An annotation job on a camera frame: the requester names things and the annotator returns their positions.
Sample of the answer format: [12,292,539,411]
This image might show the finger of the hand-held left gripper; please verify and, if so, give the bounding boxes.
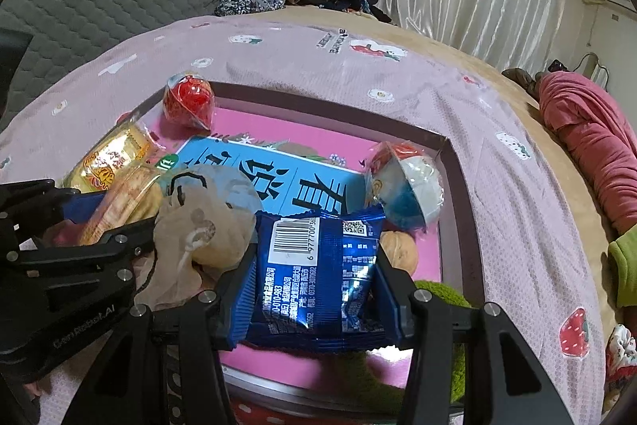
[50,187,107,227]
[94,215,161,257]

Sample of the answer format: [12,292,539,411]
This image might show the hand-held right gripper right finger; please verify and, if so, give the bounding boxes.
[373,251,575,425]

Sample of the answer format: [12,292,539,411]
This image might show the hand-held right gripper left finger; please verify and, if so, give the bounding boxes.
[60,246,260,425]

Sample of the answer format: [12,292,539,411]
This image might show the brown walnut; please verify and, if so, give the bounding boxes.
[378,231,419,276]

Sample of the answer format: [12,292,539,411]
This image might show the large yellow cake packet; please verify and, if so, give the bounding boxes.
[62,114,165,193]

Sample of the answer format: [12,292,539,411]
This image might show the green knitted scrunchie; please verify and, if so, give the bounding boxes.
[333,280,473,411]

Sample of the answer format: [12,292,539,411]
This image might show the blue snack packet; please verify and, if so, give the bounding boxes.
[236,205,399,353]

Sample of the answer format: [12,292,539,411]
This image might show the beige mesh scrunchie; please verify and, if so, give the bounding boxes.
[133,166,260,311]

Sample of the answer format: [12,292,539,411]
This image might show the toy egg capsule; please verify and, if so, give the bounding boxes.
[365,141,445,231]
[163,72,217,130]

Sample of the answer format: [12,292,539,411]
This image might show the shallow grey tray pink bottom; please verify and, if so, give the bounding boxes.
[114,81,486,421]

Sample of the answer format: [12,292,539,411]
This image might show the purple printed blanket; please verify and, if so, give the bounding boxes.
[0,14,605,425]

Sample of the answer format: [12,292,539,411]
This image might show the small red white doll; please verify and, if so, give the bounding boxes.
[603,323,637,411]

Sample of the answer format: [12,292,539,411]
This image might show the green blanket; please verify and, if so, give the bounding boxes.
[607,226,637,309]

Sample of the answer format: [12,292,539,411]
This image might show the brown fuzzy cloth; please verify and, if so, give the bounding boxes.
[502,67,538,100]

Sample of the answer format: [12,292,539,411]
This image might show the dark patterned cloth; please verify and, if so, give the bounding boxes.
[214,0,287,18]

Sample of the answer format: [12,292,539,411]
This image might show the pink quilt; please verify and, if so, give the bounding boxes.
[537,71,637,237]

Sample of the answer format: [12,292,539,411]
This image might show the arched metal chair back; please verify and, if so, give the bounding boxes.
[577,51,610,90]

